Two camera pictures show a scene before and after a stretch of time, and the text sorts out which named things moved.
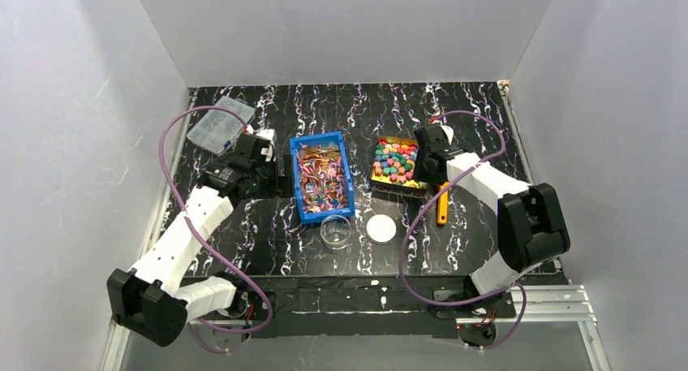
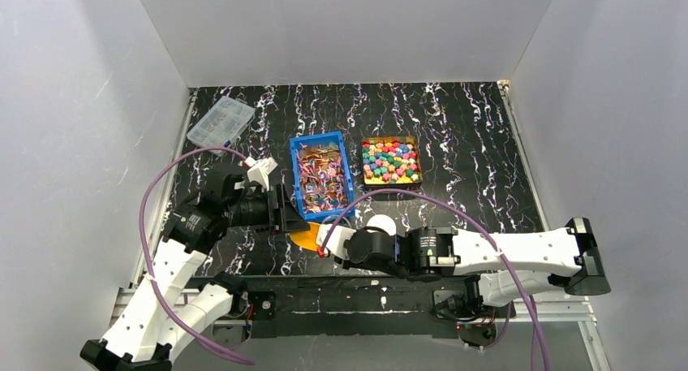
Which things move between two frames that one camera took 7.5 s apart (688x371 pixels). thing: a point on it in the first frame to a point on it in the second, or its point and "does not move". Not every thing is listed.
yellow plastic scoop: [443, 204] to [307, 239]
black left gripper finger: [284, 165] to [281, 196]
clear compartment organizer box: [219, 129] does not move
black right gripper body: [422, 168] to [354, 248]
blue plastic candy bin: [324, 185] does not move
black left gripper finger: [284, 187] to [290, 219]
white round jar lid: [381, 228] does not move
